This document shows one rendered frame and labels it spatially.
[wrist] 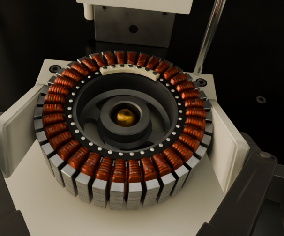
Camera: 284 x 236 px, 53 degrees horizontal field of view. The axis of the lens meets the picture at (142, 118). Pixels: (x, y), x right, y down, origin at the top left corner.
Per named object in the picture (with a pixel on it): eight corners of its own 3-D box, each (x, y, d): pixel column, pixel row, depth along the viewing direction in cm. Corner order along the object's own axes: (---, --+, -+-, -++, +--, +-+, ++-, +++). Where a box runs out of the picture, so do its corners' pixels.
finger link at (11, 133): (9, 180, 14) (-6, 178, 14) (48, 123, 21) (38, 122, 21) (4, 126, 13) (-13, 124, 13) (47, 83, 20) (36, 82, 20)
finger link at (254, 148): (259, 179, 13) (325, 184, 13) (227, 129, 17) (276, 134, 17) (251, 206, 13) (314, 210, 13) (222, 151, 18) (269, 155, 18)
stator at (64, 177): (206, 220, 17) (226, 197, 14) (22, 205, 17) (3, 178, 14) (195, 87, 24) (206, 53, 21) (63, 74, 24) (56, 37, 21)
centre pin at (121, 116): (136, 149, 20) (139, 127, 18) (108, 147, 20) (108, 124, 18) (137, 127, 21) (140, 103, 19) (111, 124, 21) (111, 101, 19)
